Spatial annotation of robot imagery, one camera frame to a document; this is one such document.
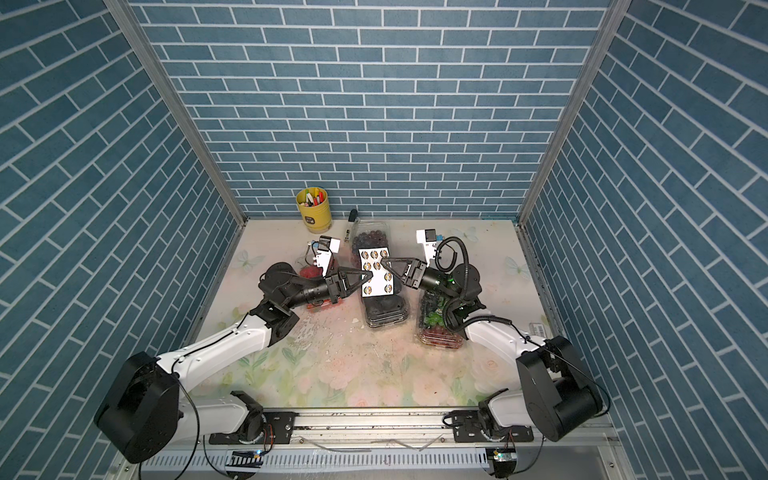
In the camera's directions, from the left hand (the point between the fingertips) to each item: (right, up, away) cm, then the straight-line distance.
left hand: (377, 284), depth 67 cm
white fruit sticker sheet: (+1, 0, +2) cm, 3 cm away
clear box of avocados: (+1, -11, +24) cm, 27 cm away
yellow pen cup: (-27, +24, +42) cm, 55 cm away
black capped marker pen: (-13, +20, +49) cm, 54 cm away
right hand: (+2, +3, +1) cm, 4 cm away
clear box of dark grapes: (-6, +13, +39) cm, 42 cm away
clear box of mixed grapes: (+15, -15, +18) cm, 28 cm away
